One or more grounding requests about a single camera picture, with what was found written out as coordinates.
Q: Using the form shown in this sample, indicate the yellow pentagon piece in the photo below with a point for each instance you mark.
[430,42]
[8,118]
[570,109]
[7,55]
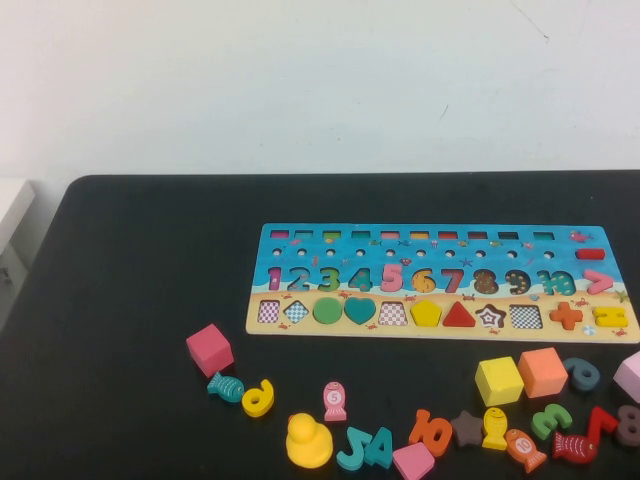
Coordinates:
[426,315]

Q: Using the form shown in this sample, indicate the green circle piece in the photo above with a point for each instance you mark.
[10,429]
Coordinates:
[327,311]

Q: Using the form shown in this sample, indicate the pink number five piece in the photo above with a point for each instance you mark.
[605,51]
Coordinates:
[394,268]

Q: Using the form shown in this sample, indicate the teal heart piece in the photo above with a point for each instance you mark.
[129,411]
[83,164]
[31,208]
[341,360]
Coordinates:
[359,310]

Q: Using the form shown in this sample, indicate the wooden number shape puzzle board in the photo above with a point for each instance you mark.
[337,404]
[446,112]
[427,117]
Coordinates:
[435,262]

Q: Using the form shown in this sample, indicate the red triangle piece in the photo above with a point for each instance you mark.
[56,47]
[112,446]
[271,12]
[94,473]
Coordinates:
[459,318]

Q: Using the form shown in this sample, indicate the yellow number six piece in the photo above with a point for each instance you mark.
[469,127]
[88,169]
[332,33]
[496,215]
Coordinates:
[267,392]

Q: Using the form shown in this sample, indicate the orange number ten piece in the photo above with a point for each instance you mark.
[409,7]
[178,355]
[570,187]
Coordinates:
[420,428]

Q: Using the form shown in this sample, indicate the teal curved number piece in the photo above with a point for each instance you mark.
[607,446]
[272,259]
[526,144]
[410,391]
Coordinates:
[362,452]

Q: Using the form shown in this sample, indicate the teal number four piece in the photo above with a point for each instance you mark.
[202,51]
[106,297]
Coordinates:
[385,450]

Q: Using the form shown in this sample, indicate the brown star piece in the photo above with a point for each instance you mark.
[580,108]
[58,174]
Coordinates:
[467,429]

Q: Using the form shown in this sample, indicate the pink trapezoid piece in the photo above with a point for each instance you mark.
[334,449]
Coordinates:
[413,462]

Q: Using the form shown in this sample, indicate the orange plus sign piece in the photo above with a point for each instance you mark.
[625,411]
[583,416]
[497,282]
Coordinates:
[565,316]

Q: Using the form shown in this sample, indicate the red minus sign piece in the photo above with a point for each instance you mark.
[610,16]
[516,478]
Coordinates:
[590,254]

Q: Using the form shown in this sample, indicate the grey-blue number nine piece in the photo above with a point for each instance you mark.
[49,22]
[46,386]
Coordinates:
[573,365]

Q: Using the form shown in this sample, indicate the green number three piece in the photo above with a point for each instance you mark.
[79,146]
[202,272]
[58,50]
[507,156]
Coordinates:
[540,423]

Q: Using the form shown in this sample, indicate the pink greater-than sign piece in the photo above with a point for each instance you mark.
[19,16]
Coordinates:
[605,283]

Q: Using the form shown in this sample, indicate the yellow equals sign piece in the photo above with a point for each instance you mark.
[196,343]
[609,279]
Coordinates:
[601,317]

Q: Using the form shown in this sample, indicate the red number seven piece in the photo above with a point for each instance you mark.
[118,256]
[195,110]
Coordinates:
[598,418]

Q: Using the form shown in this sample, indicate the brown number eight piece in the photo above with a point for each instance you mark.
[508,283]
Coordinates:
[620,434]

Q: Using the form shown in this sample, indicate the crimson pink cube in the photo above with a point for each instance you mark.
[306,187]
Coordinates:
[210,350]

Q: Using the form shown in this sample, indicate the pink wooden fish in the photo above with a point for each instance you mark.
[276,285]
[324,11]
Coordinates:
[334,398]

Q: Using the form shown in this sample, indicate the teal wooden fish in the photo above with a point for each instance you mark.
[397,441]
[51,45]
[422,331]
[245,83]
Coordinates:
[227,387]

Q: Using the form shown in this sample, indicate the yellow toy duck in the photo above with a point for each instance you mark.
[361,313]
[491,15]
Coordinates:
[308,445]

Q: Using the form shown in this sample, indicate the yellow cube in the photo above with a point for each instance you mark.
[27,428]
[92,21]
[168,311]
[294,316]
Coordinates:
[498,383]

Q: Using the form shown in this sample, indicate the yellow wooden fish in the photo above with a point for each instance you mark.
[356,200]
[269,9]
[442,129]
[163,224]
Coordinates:
[495,426]

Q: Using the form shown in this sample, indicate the orange cube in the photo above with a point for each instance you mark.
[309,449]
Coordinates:
[543,373]

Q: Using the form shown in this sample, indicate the orange wooden fish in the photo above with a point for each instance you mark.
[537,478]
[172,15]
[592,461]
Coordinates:
[523,445]

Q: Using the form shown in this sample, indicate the red wooden fish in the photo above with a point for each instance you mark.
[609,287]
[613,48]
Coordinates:
[576,447]

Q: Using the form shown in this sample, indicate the light pink cube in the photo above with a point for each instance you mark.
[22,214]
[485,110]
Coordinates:
[630,376]

